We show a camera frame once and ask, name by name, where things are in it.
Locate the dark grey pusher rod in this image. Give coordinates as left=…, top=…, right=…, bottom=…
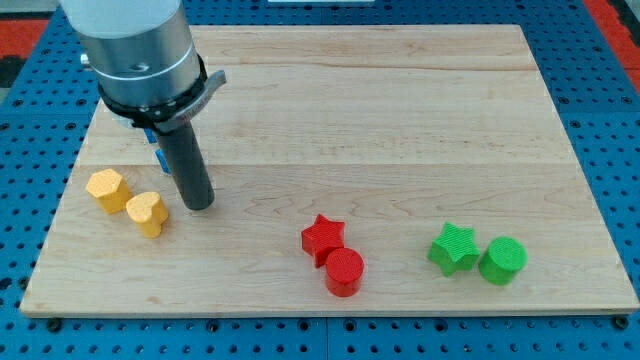
left=155, top=124, right=215, bottom=210

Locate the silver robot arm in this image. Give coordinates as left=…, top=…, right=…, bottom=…
left=60, top=0, right=226, bottom=210

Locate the yellow heart block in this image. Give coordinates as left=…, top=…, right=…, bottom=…
left=126, top=192, right=169, bottom=239

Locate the yellow hexagon block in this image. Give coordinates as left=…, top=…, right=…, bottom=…
left=85, top=168, right=133, bottom=214

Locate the blue block behind rod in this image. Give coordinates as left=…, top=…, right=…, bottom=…
left=144, top=129, right=171, bottom=175

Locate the red star block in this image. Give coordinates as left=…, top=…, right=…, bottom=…
left=301, top=214, right=346, bottom=268

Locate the wooden board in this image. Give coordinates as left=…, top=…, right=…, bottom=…
left=20, top=25, right=639, bottom=318

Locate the red cylinder block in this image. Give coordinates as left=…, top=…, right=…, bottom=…
left=325, top=248, right=365, bottom=297

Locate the green star block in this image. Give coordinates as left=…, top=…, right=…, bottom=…
left=427, top=222, right=480, bottom=277

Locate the green cylinder block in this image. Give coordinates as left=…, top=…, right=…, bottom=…
left=479, top=236, right=528, bottom=286

